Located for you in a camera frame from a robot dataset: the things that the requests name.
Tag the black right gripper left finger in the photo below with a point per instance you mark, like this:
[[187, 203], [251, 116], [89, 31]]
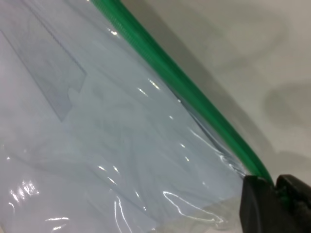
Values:
[[260, 206]]

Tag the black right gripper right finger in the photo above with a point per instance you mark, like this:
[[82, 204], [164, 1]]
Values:
[[298, 199]]

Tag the clear plastic zip bag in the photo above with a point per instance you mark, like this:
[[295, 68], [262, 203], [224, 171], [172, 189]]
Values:
[[109, 136]]

